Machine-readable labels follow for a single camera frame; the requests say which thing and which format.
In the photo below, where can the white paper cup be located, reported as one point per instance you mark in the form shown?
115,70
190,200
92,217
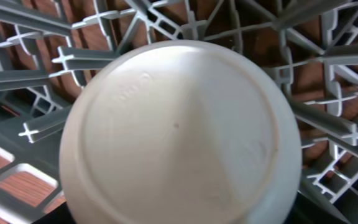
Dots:
180,131

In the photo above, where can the grey dishwasher rack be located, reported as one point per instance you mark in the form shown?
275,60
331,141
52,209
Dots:
49,51

